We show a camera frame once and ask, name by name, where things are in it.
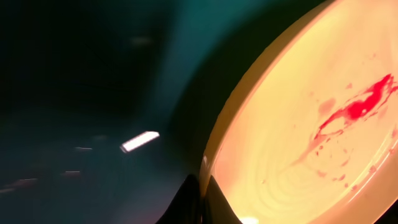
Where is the yellow-green round plate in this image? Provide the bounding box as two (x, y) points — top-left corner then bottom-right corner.
(199, 0), (397, 223)

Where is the teal plastic tray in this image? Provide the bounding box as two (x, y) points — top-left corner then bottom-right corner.
(0, 0), (398, 224)

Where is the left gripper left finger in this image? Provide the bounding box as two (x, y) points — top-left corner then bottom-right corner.
(156, 174), (201, 224)

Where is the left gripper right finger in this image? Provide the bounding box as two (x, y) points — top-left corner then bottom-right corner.
(202, 176), (242, 224)

